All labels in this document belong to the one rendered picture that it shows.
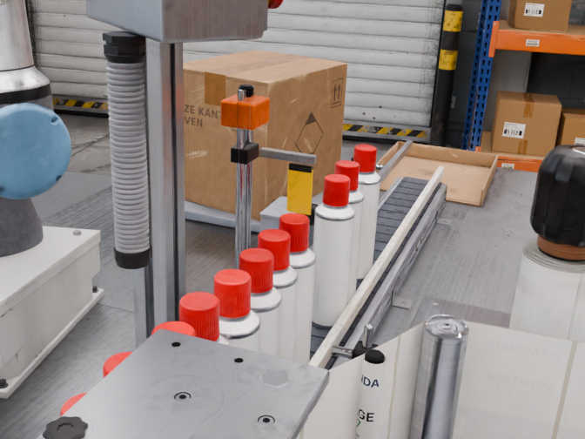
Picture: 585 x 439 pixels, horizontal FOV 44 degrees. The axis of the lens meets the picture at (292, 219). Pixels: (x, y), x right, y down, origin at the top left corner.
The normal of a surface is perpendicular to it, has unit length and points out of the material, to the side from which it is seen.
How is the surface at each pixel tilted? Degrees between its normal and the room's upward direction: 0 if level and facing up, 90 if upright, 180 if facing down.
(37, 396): 0
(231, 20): 90
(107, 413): 0
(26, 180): 93
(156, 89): 90
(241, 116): 90
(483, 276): 0
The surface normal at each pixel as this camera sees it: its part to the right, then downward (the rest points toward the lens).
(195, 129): -0.53, 0.29
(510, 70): -0.18, 0.36
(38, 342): 0.98, 0.11
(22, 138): 0.62, 0.36
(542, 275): -0.74, 0.26
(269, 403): 0.04, -0.93
